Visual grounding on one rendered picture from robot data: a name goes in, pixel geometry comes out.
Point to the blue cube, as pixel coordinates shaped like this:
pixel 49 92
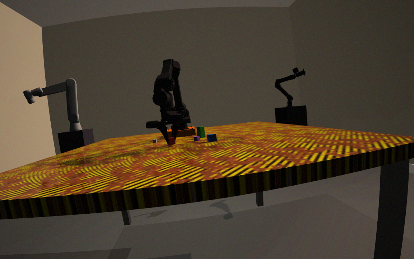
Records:
pixel 211 137

